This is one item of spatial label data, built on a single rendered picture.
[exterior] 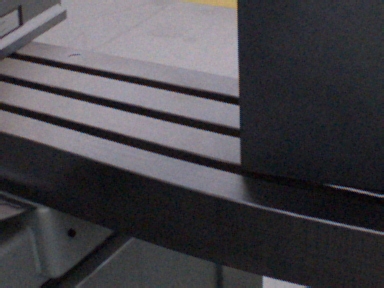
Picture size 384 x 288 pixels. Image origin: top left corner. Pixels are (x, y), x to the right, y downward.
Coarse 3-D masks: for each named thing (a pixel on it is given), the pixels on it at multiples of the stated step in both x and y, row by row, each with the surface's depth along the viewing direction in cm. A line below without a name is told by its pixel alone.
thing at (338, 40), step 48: (240, 0) 87; (288, 0) 85; (336, 0) 83; (240, 48) 89; (288, 48) 87; (336, 48) 85; (240, 96) 91; (288, 96) 89; (336, 96) 87; (240, 144) 93; (288, 144) 91; (336, 144) 89
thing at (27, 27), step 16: (16, 0) 123; (32, 0) 126; (48, 0) 130; (0, 16) 121; (16, 16) 124; (32, 16) 127; (48, 16) 130; (64, 16) 132; (0, 32) 121; (16, 32) 124; (32, 32) 126; (0, 48) 120; (16, 48) 123
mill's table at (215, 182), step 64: (0, 64) 119; (64, 64) 119; (128, 64) 117; (0, 128) 103; (64, 128) 102; (128, 128) 102; (192, 128) 102; (64, 192) 101; (128, 192) 96; (192, 192) 91; (256, 192) 91; (320, 192) 92; (256, 256) 91; (320, 256) 88
